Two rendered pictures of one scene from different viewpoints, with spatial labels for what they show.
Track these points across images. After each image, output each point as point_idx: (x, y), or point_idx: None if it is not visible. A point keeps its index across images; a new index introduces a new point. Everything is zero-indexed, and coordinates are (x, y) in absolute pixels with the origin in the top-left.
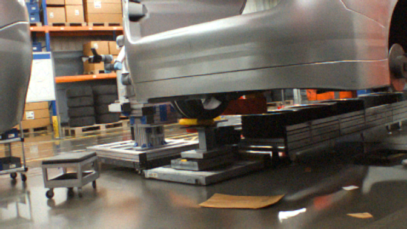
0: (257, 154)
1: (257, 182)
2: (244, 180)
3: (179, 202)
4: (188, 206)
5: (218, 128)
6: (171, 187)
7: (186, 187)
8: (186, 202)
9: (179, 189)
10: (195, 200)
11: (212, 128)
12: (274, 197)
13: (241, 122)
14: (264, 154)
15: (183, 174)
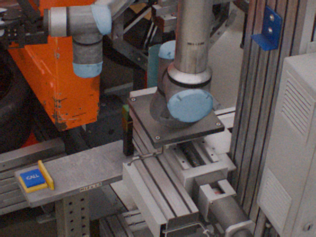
0: (40, 112)
1: (109, 61)
2: (117, 79)
3: (236, 44)
4: (229, 29)
5: (100, 100)
6: (235, 100)
7: (214, 89)
8: (228, 41)
9: (226, 83)
10: (216, 42)
11: (115, 101)
12: (136, 5)
13: (29, 102)
14: (36, 101)
15: (212, 96)
